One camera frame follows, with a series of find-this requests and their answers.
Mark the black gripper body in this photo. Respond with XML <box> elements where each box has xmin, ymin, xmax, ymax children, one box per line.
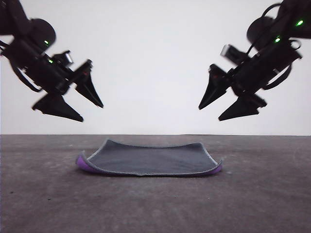
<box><xmin>1</xmin><ymin>40</ymin><xmax>93</xmax><ymax>96</ymax></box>
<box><xmin>207</xmin><ymin>40</ymin><xmax>303</xmax><ymax>108</ymax></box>

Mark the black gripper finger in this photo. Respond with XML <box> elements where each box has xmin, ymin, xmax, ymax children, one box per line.
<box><xmin>74</xmin><ymin>72</ymin><xmax>104</xmax><ymax>109</ymax></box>
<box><xmin>218</xmin><ymin>95</ymin><xmax>263</xmax><ymax>122</ymax></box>
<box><xmin>32</xmin><ymin>93</ymin><xmax>84</xmax><ymax>123</ymax></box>
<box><xmin>198</xmin><ymin>69</ymin><xmax>230</xmax><ymax>110</ymax></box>

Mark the purple towel with grey hem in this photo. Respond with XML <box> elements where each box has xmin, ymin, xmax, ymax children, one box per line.
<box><xmin>76</xmin><ymin>138</ymin><xmax>224</xmax><ymax>178</ymax></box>

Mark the grey table cloth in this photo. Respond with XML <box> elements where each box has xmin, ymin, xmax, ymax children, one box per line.
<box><xmin>0</xmin><ymin>133</ymin><xmax>311</xmax><ymax>233</ymax></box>

